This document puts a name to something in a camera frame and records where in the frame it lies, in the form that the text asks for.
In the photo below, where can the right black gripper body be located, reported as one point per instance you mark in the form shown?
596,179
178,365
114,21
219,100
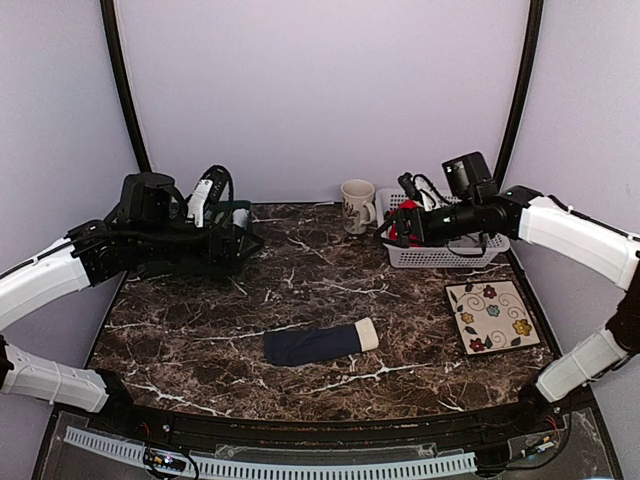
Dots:
415,215

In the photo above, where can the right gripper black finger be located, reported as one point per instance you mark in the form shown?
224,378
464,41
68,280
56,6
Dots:
388,226
399,242

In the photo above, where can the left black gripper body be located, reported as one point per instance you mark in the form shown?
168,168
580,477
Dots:
216,259

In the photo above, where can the navy underwear cream waistband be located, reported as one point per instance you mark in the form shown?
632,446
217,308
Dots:
301,347

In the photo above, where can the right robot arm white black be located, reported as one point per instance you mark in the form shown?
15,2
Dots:
522,213

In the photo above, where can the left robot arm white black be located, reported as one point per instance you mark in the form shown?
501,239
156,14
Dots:
152,227

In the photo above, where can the red underwear in basket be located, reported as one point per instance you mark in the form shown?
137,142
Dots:
405,204

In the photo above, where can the green divided organizer tray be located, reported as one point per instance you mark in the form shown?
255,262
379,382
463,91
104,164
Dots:
188,259

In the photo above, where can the white rolled cloth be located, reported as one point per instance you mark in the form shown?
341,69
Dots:
241,217

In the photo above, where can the cream floral mug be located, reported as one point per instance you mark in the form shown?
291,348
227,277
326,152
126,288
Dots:
357,205

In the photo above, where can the white plastic basket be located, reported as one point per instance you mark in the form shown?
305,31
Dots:
464,253

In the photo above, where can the floral square coaster tile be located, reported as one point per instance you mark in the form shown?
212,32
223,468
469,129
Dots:
491,317

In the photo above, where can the small green circuit board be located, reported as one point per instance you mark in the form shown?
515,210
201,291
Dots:
163,462

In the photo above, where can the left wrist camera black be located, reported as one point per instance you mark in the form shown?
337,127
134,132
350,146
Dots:
207,193

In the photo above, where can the black front rail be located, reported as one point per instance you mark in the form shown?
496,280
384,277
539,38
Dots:
394,409

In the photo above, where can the white slotted cable duct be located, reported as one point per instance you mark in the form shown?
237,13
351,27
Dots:
256,463

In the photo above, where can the right black frame post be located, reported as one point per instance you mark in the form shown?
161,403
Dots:
525,70

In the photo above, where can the black frame post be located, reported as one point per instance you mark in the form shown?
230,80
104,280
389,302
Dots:
119,71
525,70

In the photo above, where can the left black frame post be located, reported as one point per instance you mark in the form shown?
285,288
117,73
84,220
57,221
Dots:
119,71

